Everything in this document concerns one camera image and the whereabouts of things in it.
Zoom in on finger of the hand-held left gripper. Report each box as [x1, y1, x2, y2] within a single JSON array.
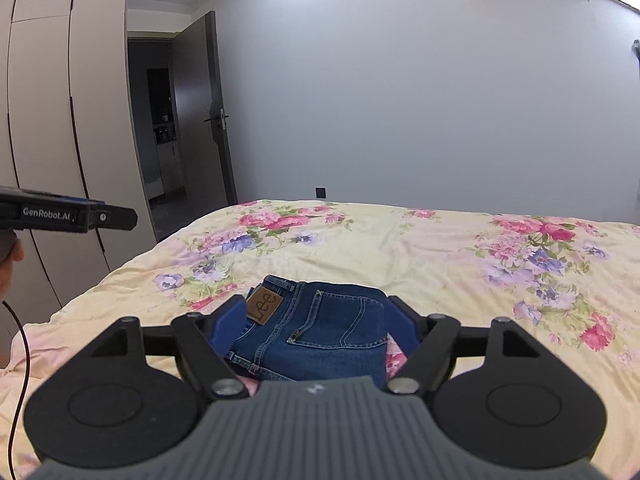
[[89, 205, 139, 231]]

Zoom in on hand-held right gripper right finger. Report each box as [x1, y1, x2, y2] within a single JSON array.
[[387, 295, 541, 395]]

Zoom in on person's left hand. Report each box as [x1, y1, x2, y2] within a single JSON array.
[[0, 242, 25, 302]]

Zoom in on floral blanket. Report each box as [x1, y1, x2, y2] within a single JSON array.
[[0, 200, 640, 480]]

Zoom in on blue denim pants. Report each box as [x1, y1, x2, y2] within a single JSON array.
[[225, 274, 393, 391]]

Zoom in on black cable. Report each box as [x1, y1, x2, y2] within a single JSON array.
[[0, 299, 29, 480]]

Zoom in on door handle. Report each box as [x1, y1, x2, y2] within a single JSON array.
[[203, 106, 230, 129]]

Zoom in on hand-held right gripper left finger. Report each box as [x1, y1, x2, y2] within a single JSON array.
[[90, 295, 251, 402]]

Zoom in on beige wardrobe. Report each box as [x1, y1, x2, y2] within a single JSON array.
[[0, 0, 162, 346]]

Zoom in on dark brown door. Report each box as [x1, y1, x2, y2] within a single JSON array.
[[170, 10, 239, 211]]

